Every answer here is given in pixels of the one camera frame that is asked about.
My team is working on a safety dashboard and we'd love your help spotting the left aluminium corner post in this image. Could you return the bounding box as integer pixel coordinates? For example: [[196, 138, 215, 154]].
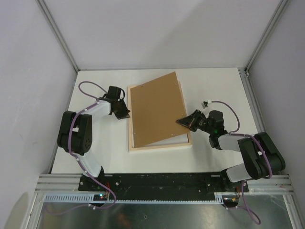
[[35, 0, 79, 73]]

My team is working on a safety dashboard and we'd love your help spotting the cat and books photo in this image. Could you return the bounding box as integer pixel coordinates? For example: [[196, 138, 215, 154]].
[[129, 133, 193, 151]]

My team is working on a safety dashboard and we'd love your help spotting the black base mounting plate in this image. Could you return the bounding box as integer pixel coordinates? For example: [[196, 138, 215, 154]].
[[78, 172, 248, 201]]

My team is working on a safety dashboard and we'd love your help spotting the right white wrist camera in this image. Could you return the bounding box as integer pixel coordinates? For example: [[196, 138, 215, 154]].
[[201, 100, 212, 109]]

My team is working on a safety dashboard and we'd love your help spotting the brown cardboard backing board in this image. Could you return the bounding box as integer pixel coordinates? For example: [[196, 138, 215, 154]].
[[131, 72, 190, 147]]

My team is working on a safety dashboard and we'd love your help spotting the grey slotted cable duct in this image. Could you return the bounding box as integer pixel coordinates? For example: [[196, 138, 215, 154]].
[[42, 192, 226, 205]]

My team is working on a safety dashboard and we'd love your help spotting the aluminium corner post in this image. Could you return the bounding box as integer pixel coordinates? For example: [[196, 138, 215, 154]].
[[35, 0, 79, 73], [245, 0, 290, 73]]

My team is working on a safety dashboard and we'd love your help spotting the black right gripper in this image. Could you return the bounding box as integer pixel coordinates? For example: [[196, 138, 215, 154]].
[[176, 109, 214, 134]]

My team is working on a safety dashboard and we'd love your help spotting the white wooden picture frame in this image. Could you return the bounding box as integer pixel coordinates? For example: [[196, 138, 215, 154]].
[[128, 85, 193, 153]]

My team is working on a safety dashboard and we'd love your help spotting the right aluminium corner post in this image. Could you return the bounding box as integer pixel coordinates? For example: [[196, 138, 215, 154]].
[[245, 0, 290, 73]]

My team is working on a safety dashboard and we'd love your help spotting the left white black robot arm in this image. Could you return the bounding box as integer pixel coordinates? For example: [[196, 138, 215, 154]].
[[57, 86, 130, 191]]

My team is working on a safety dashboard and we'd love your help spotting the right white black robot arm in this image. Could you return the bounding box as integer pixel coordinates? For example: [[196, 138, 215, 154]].
[[176, 110, 286, 191]]

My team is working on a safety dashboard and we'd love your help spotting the aluminium front rail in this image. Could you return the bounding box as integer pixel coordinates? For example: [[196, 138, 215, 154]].
[[35, 174, 294, 195]]

